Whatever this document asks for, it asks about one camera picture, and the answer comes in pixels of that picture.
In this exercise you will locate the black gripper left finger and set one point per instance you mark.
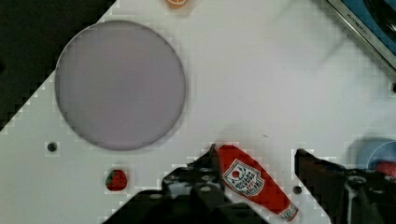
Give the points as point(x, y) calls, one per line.
point(205, 170)

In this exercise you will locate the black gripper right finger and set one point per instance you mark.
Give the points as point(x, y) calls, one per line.
point(348, 196)

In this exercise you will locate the black toaster oven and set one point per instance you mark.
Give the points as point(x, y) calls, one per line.
point(373, 22)

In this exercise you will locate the red ketchup bottle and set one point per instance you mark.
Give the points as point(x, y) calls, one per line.
point(246, 177)

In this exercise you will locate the blue bowl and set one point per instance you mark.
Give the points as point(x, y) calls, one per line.
point(375, 150)

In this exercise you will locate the red toy strawberry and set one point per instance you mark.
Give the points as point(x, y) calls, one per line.
point(116, 180)

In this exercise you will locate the round grey plate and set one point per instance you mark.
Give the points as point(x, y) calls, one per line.
point(120, 85)

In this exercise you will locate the orange slice toy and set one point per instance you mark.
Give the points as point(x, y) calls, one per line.
point(176, 3)

